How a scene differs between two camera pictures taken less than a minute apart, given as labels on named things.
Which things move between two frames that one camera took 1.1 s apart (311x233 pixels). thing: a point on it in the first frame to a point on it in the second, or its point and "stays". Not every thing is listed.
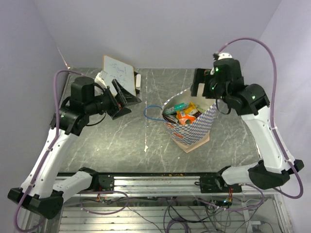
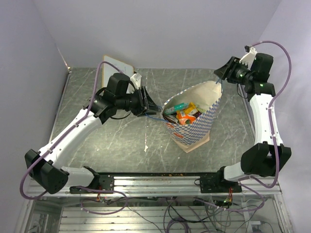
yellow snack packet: (191, 109) stays
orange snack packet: (181, 119) stays
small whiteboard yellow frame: (123, 73) stays
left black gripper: (127, 98) to (146, 104)
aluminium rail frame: (165, 203) stays
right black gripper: (201, 76) to (227, 71)
